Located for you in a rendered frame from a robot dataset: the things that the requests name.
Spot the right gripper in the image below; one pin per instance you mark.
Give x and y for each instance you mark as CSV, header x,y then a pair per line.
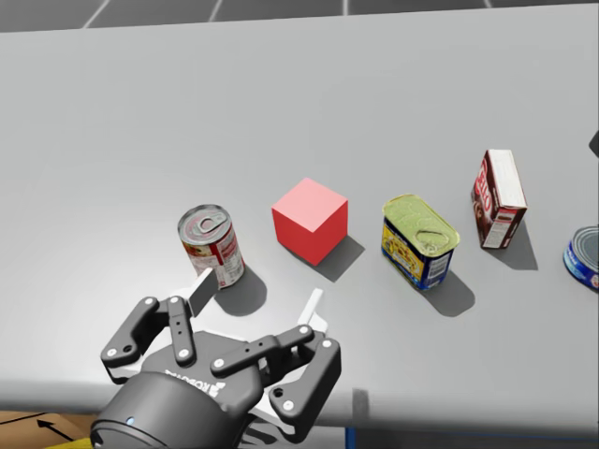
x,y
595,145

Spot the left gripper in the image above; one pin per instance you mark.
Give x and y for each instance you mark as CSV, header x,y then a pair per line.
x,y
173,402

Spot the pink cube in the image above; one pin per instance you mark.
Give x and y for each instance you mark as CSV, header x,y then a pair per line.
x,y
309,220

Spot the red and white carton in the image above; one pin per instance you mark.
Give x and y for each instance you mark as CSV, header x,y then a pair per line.
x,y
501,196

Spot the blue flat can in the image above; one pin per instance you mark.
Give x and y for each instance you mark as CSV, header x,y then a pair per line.
x,y
585,257

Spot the red and white can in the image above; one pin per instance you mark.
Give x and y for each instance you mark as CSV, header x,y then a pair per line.
x,y
213,243

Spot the green and blue rectangular can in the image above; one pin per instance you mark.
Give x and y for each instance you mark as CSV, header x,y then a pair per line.
x,y
416,243

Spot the brown box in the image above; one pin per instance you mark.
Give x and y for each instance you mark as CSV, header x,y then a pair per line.
x,y
28,428

